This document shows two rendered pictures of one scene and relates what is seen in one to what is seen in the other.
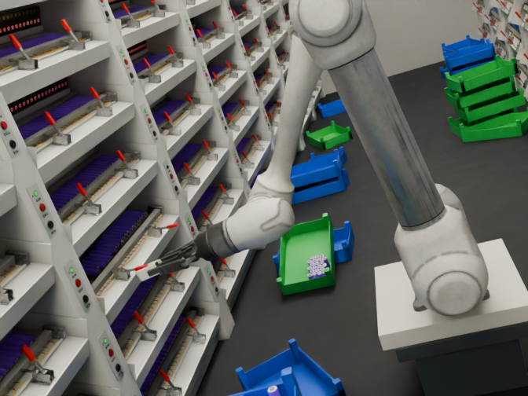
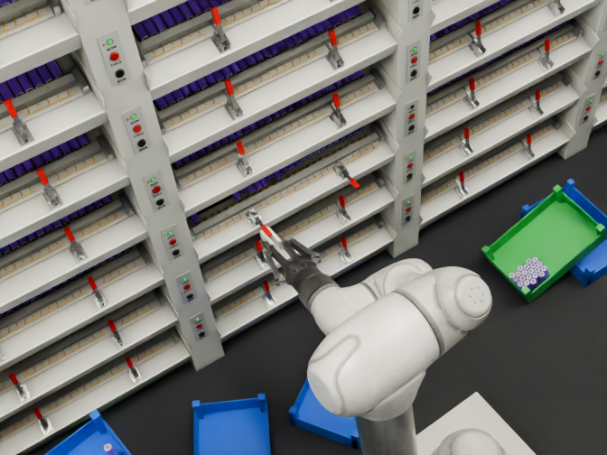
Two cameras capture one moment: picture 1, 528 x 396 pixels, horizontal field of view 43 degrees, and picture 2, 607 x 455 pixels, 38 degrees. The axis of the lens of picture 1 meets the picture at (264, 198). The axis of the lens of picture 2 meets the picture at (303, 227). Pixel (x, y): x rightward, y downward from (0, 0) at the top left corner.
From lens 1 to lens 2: 1.53 m
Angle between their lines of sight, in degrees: 50
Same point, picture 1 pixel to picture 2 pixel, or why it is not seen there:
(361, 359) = (422, 418)
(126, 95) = (394, 32)
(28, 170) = (154, 160)
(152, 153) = (394, 94)
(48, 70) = (245, 48)
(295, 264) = (529, 237)
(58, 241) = (164, 212)
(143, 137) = (393, 74)
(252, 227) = (323, 327)
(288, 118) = not seen: hidden behind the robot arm
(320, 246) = (570, 246)
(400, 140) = not seen: outside the picture
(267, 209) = not seen: hidden behind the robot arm
